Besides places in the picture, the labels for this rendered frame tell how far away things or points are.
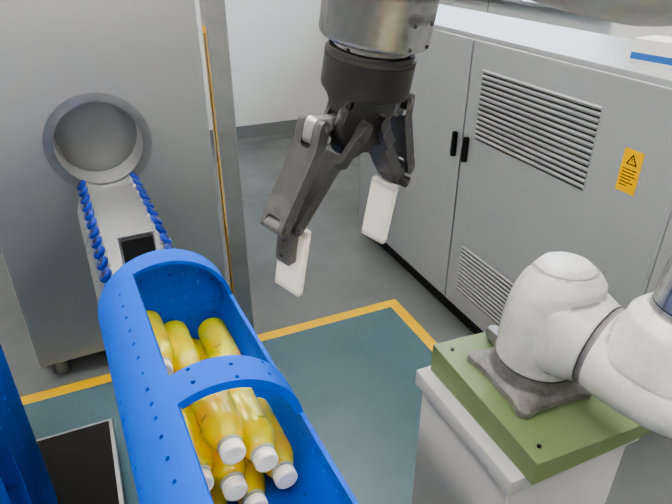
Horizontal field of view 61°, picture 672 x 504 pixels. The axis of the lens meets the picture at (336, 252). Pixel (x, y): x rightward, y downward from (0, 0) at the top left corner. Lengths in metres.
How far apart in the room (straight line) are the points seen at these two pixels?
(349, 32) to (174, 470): 0.61
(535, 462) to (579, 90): 1.46
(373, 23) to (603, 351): 0.73
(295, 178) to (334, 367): 2.37
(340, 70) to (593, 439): 0.87
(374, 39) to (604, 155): 1.77
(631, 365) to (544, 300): 0.17
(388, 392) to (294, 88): 3.89
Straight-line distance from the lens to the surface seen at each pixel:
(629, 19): 0.35
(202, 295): 1.35
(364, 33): 0.44
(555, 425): 1.15
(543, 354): 1.08
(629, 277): 2.19
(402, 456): 2.43
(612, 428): 1.20
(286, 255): 0.49
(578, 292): 1.03
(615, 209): 2.16
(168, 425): 0.89
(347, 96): 0.46
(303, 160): 0.45
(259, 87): 5.79
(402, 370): 2.79
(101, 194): 2.43
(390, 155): 0.55
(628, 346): 1.00
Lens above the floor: 1.83
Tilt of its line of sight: 29 degrees down
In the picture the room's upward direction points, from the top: straight up
